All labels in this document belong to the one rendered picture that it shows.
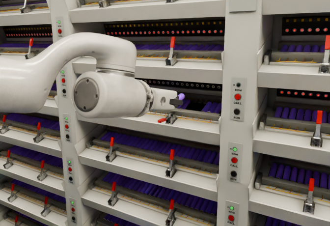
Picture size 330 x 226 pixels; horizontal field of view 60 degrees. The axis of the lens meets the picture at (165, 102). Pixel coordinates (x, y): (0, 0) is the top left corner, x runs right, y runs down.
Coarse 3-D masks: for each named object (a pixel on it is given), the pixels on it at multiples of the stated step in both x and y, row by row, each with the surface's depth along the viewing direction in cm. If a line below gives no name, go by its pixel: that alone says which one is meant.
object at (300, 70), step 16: (320, 16) 81; (288, 32) 87; (304, 32) 85; (320, 32) 83; (272, 48) 91; (288, 48) 87; (304, 48) 82; (320, 48) 80; (272, 64) 79; (288, 64) 77; (304, 64) 75; (320, 64) 73; (272, 80) 76; (288, 80) 74; (304, 80) 72; (320, 80) 70
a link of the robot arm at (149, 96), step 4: (140, 80) 63; (144, 84) 61; (148, 88) 61; (148, 92) 61; (148, 96) 60; (152, 96) 61; (148, 100) 61; (148, 104) 61; (144, 108) 60; (148, 108) 62; (144, 112) 61; (136, 116) 62
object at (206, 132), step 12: (84, 120) 115; (96, 120) 111; (108, 120) 108; (120, 120) 104; (132, 120) 101; (144, 120) 99; (156, 120) 98; (180, 120) 96; (192, 120) 94; (156, 132) 98; (168, 132) 95; (180, 132) 93; (192, 132) 90; (204, 132) 88; (216, 132) 87; (216, 144) 88
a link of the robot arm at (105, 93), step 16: (80, 80) 51; (96, 80) 49; (112, 80) 51; (128, 80) 54; (80, 96) 51; (96, 96) 49; (112, 96) 50; (128, 96) 54; (144, 96) 59; (80, 112) 51; (96, 112) 49; (112, 112) 52; (128, 112) 56
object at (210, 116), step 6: (156, 114) 100; (180, 114) 97; (186, 114) 96; (192, 114) 94; (198, 114) 93; (204, 114) 92; (210, 114) 91; (216, 114) 91; (210, 120) 91; (216, 120) 91
